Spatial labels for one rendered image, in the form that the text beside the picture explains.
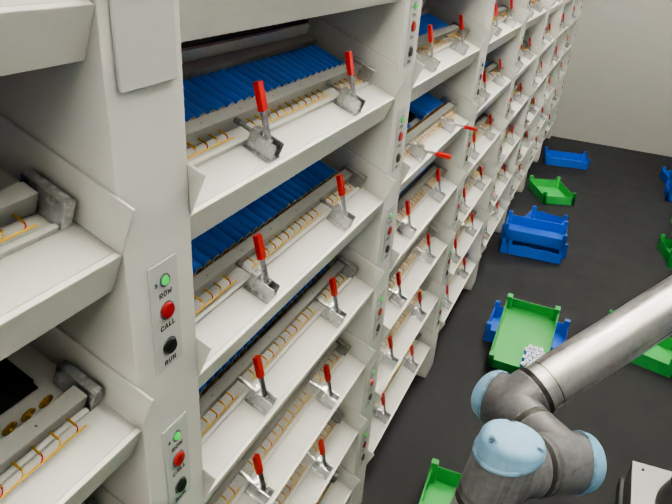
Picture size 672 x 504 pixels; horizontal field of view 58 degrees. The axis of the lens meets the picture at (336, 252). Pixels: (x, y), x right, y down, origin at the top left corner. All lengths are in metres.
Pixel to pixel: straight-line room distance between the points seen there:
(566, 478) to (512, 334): 1.55
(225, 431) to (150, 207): 0.45
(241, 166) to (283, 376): 0.42
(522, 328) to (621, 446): 0.56
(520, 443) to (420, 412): 1.24
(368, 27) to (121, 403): 0.76
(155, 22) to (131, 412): 0.37
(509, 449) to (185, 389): 0.44
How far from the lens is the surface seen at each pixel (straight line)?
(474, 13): 1.80
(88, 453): 0.65
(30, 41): 0.47
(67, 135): 0.55
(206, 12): 0.61
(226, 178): 0.69
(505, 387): 1.07
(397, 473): 1.92
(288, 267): 0.91
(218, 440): 0.92
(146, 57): 0.53
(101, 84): 0.51
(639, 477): 1.94
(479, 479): 0.91
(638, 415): 2.41
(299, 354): 1.07
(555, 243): 3.21
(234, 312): 0.81
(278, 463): 1.16
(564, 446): 0.98
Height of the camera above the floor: 1.40
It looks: 28 degrees down
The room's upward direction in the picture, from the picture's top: 4 degrees clockwise
